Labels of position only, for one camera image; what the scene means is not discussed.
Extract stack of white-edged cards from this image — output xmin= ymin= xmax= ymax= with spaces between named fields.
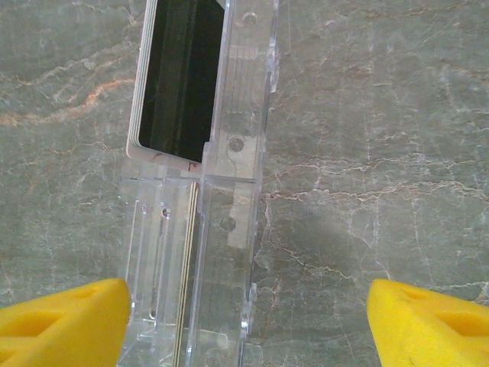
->
xmin=128 ymin=0 xmax=157 ymax=154

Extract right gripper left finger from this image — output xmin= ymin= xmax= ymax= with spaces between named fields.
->
xmin=0 ymin=278 xmax=131 ymax=367

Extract white card with red scribble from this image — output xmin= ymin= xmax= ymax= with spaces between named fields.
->
xmin=125 ymin=141 xmax=202 ymax=172

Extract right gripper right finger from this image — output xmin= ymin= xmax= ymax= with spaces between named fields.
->
xmin=366 ymin=278 xmax=489 ymax=367

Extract clear acrylic card stand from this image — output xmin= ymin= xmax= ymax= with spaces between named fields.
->
xmin=117 ymin=0 xmax=283 ymax=367

